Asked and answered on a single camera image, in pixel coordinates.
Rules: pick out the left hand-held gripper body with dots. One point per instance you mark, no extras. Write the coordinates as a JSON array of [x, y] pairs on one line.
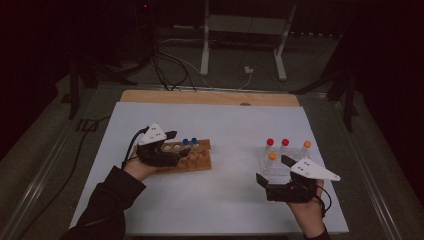
[[153, 153]]

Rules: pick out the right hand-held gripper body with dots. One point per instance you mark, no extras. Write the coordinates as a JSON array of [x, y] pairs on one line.
[[293, 191]]

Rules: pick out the blue cap test tube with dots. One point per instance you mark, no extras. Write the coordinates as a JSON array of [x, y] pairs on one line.
[[185, 141], [194, 140]]

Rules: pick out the clear acrylic tube rack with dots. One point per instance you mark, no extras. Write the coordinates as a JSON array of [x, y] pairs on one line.
[[281, 171]]

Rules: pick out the orange cap test tube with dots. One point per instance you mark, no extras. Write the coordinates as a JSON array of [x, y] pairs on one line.
[[307, 144], [272, 155]]

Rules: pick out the red cap test tube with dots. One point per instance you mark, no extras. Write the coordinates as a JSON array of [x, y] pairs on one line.
[[270, 142], [285, 142]]

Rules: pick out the wooden test tube rack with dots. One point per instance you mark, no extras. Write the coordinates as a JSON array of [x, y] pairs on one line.
[[203, 163]]

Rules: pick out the person's left hand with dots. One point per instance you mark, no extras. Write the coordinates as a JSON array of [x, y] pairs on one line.
[[140, 170]]

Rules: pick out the person's right hand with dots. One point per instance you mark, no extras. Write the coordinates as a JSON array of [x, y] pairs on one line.
[[308, 216]]

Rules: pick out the grey metal stand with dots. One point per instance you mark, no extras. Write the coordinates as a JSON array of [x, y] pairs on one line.
[[204, 50]]

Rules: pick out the black tripod stand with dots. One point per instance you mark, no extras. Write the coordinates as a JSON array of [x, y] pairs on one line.
[[74, 96]]

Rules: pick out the white plug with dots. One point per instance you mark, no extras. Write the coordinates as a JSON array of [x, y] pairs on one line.
[[248, 70]]

